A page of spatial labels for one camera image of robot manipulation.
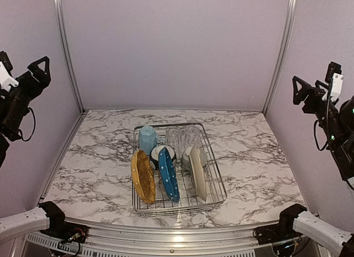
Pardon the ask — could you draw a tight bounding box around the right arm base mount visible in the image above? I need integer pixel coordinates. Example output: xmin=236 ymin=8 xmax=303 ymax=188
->
xmin=253 ymin=224 xmax=302 ymax=245

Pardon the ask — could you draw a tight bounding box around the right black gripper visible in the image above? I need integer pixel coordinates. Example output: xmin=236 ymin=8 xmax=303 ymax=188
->
xmin=292 ymin=76 xmax=345 ymax=146

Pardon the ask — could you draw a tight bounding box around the clear drinking glass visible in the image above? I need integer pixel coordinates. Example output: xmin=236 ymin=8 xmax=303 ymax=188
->
xmin=166 ymin=127 xmax=182 ymax=153
xmin=184 ymin=125 xmax=202 ymax=148

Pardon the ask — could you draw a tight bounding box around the dark blue white bowl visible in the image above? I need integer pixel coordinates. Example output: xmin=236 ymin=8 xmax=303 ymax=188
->
xmin=149 ymin=145 xmax=176 ymax=171

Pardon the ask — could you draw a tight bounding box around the light blue ceramic mug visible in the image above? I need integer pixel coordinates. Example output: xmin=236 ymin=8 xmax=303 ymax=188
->
xmin=139 ymin=126 xmax=157 ymax=156

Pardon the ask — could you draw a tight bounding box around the aluminium frame post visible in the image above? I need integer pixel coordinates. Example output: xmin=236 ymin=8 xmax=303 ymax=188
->
xmin=53 ymin=0 xmax=85 ymax=114
xmin=262 ymin=0 xmax=297 ymax=116

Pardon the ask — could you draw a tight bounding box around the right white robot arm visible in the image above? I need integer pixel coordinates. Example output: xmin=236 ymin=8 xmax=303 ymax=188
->
xmin=274 ymin=73 xmax=353 ymax=256

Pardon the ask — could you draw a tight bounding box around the blue polka dot plate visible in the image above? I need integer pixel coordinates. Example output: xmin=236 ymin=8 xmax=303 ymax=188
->
xmin=158 ymin=147 xmax=180 ymax=203

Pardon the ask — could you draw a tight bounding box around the metal wire dish rack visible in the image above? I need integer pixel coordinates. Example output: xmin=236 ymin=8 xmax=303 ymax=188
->
xmin=132 ymin=122 xmax=227 ymax=217

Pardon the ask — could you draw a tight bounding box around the beige ceramic plate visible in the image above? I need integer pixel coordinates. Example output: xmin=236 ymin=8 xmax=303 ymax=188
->
xmin=189 ymin=145 xmax=207 ymax=202

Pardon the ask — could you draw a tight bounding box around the right aluminium frame post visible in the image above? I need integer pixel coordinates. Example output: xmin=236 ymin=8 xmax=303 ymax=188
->
xmin=262 ymin=0 xmax=297 ymax=116

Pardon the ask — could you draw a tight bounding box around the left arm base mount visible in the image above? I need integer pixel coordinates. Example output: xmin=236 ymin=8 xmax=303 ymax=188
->
xmin=40 ymin=222 xmax=89 ymax=244

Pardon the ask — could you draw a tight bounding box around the yellow polka dot plate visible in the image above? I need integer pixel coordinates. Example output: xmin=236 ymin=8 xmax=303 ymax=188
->
xmin=131 ymin=149 xmax=156 ymax=204

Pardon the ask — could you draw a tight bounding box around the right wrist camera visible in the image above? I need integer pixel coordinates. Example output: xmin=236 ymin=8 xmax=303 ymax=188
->
xmin=322 ymin=61 xmax=344 ymax=103

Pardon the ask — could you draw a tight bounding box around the left aluminium frame post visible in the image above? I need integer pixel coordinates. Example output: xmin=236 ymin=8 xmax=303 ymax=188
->
xmin=53 ymin=0 xmax=85 ymax=114

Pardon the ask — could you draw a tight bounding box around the front aluminium table rail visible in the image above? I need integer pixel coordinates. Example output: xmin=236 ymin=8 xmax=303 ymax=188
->
xmin=11 ymin=218 xmax=332 ymax=257

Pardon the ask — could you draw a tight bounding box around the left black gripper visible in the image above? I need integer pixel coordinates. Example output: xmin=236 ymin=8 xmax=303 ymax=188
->
xmin=0 ymin=55 xmax=50 ymax=136

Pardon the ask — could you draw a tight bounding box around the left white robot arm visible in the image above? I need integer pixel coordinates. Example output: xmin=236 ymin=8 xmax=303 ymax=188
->
xmin=1 ymin=51 xmax=70 ymax=244

